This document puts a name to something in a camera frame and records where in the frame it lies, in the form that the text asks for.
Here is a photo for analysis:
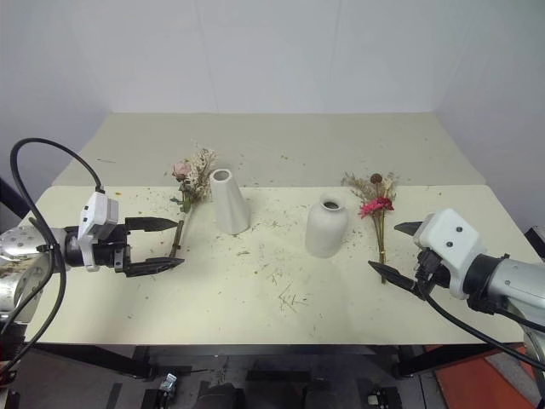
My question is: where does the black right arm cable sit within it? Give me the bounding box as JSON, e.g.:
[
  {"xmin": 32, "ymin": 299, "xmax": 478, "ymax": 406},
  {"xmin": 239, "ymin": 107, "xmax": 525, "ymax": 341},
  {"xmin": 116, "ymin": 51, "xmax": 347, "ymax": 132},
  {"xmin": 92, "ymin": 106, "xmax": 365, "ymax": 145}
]
[{"xmin": 419, "ymin": 255, "xmax": 545, "ymax": 371}]

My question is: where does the dried red flower bunch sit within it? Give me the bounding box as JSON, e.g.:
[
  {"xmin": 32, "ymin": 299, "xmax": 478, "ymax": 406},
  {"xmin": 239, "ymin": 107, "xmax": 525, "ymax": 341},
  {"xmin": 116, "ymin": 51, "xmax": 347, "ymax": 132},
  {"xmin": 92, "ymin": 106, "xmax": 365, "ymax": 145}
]
[{"xmin": 341, "ymin": 171, "xmax": 400, "ymax": 285}]

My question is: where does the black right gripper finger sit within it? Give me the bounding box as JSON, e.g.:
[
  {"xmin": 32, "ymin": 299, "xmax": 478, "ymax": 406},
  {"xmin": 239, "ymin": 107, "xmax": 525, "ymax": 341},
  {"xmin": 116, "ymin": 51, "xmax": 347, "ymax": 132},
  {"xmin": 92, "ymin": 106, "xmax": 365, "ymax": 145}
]
[
  {"xmin": 393, "ymin": 220, "xmax": 427, "ymax": 238},
  {"xmin": 367, "ymin": 260, "xmax": 422, "ymax": 296}
]

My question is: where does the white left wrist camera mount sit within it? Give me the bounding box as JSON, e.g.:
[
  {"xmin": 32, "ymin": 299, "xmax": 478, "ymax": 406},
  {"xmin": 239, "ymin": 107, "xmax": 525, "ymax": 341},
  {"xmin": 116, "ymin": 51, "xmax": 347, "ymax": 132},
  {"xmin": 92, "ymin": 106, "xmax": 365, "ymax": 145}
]
[{"xmin": 76, "ymin": 191, "xmax": 121, "ymax": 273}]

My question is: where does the dark rounded shape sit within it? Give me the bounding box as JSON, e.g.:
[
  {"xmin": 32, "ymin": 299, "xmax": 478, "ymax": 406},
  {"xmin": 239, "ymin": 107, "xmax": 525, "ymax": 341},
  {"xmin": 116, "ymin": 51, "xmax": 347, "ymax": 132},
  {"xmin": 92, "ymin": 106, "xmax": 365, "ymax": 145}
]
[{"xmin": 198, "ymin": 382, "xmax": 247, "ymax": 409}]

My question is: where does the dark object beside table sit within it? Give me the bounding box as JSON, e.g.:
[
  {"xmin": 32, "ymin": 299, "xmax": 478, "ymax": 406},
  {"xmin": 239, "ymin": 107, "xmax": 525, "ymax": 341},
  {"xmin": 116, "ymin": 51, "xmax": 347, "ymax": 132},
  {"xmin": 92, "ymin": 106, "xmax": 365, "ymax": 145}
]
[{"xmin": 524, "ymin": 225, "xmax": 545, "ymax": 262}]

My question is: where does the white cone-shaped vase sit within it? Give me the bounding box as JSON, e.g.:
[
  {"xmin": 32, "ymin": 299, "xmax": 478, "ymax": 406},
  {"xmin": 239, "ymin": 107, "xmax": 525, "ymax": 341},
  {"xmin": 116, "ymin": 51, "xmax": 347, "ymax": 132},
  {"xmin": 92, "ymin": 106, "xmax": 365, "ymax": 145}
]
[{"xmin": 209, "ymin": 168, "xmax": 253, "ymax": 235}]

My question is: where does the white round ribbed vase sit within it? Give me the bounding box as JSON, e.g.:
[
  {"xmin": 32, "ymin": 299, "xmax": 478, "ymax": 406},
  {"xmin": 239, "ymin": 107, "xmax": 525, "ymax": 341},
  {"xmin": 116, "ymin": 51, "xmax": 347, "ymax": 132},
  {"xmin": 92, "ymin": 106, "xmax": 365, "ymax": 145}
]
[{"xmin": 304, "ymin": 192, "xmax": 348, "ymax": 260}]

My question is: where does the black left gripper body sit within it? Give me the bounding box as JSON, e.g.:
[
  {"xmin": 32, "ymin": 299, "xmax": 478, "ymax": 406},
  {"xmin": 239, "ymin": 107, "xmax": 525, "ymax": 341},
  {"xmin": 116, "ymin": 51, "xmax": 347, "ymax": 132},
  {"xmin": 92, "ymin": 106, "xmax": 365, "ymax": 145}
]
[{"xmin": 93, "ymin": 229, "xmax": 132, "ymax": 274}]

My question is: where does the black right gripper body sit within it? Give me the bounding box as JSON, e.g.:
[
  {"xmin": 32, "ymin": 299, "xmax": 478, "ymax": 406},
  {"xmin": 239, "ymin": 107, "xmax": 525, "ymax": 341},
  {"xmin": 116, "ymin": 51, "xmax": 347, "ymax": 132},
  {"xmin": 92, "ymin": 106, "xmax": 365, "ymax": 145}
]
[{"xmin": 411, "ymin": 249, "xmax": 455, "ymax": 302}]

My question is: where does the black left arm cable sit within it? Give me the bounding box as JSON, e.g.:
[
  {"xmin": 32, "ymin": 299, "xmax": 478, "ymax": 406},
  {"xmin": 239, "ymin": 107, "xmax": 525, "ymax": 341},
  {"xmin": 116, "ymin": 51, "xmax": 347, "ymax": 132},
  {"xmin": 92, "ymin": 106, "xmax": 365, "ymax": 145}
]
[{"xmin": 0, "ymin": 137, "xmax": 106, "ymax": 378}]

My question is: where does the black table frame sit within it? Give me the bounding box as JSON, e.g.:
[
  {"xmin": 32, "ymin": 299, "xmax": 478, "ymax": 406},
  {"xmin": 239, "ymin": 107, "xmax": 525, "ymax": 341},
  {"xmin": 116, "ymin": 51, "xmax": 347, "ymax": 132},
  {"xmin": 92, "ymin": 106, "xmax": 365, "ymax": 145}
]
[{"xmin": 23, "ymin": 342, "xmax": 531, "ymax": 382}]

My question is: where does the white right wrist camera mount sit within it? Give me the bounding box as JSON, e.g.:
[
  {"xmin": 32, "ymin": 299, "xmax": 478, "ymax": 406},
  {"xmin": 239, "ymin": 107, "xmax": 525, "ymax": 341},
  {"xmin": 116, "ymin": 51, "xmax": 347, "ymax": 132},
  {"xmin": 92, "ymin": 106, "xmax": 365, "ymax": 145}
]
[{"xmin": 411, "ymin": 208, "xmax": 488, "ymax": 300}]

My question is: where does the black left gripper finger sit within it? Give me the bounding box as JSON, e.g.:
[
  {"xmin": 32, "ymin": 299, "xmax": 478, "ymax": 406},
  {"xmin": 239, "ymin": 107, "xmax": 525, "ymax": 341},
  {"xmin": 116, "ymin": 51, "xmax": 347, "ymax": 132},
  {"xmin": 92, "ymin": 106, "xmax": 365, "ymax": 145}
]
[
  {"xmin": 127, "ymin": 257, "xmax": 186, "ymax": 279},
  {"xmin": 124, "ymin": 216, "xmax": 179, "ymax": 233}
]

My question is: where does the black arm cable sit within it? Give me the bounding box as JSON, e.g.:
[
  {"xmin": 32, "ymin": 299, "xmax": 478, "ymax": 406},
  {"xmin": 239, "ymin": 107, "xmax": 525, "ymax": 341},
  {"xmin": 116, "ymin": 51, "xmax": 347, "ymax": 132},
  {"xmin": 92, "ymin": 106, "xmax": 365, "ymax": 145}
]
[
  {"xmin": 419, "ymin": 255, "xmax": 545, "ymax": 371},
  {"xmin": 0, "ymin": 137, "xmax": 106, "ymax": 378}
]

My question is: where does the dried pink rose bunch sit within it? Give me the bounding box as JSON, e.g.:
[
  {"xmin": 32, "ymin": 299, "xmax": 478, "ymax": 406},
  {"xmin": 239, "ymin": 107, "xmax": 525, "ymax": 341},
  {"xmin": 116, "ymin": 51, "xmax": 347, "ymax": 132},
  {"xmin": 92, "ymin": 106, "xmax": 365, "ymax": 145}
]
[{"xmin": 163, "ymin": 139, "xmax": 219, "ymax": 262}]

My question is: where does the orange floor mat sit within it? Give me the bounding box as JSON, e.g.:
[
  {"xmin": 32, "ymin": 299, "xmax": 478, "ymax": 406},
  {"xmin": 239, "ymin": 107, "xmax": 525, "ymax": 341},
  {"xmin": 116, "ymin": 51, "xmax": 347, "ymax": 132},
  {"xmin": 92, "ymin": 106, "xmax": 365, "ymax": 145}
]
[{"xmin": 423, "ymin": 343, "xmax": 545, "ymax": 409}]

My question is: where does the black object beside table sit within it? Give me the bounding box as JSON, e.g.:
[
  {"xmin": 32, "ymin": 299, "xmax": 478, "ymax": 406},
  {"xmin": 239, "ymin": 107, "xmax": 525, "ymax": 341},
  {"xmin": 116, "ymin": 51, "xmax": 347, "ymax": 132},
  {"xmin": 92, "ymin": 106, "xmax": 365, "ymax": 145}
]
[{"xmin": 0, "ymin": 176, "xmax": 27, "ymax": 223}]

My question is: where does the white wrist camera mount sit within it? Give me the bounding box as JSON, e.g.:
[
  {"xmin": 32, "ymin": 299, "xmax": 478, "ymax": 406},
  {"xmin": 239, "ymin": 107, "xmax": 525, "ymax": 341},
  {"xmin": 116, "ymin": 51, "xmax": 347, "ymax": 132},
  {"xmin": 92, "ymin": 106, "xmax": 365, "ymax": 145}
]
[
  {"xmin": 411, "ymin": 208, "xmax": 488, "ymax": 300},
  {"xmin": 76, "ymin": 191, "xmax": 121, "ymax": 273}
]

